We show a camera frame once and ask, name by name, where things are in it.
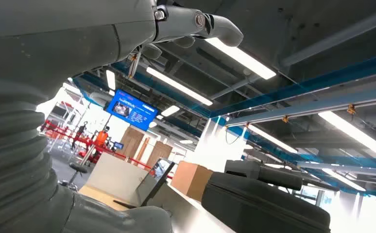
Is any blue hanging display screen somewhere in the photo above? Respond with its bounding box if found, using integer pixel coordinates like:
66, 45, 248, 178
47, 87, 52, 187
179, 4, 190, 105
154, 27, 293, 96
105, 89, 159, 132

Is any chrome stanchion post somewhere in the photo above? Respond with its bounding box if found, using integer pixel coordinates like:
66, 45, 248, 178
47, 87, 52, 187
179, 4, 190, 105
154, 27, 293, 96
78, 145, 96, 168

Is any red barrier belt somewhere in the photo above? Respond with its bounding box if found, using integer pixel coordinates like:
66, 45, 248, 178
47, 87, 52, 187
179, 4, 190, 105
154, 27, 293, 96
41, 120, 174, 180

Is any brown wooden panel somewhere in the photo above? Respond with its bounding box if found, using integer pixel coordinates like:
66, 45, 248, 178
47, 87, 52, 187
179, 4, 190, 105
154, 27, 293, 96
116, 126, 146, 159
145, 141, 173, 168

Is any person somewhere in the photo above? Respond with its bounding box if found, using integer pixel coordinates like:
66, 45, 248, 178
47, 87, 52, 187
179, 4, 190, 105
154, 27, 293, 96
94, 126, 111, 149

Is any black hard carrying case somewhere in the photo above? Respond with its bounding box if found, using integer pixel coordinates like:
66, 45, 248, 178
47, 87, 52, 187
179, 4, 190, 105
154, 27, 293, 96
201, 172, 332, 233

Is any grey laptop computer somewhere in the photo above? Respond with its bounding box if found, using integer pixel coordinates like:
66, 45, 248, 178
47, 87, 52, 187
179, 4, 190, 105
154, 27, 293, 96
113, 157, 176, 209

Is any brown cardboard box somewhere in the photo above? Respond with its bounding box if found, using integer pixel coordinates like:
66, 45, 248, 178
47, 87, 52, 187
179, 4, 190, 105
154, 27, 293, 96
171, 161, 214, 202

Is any long ceiling light panel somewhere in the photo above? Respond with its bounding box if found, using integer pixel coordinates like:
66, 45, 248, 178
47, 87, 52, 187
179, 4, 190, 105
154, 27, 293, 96
105, 69, 117, 91
146, 67, 214, 107
205, 37, 277, 81
317, 111, 376, 158
246, 123, 299, 154
321, 167, 366, 192
160, 105, 181, 117

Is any black stool chrome base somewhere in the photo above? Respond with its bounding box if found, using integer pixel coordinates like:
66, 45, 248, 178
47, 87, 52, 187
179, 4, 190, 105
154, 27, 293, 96
59, 162, 89, 191

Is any dark grey device with tube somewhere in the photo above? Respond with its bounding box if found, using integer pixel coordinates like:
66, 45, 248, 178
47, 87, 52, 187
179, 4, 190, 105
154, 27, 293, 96
224, 160, 341, 193

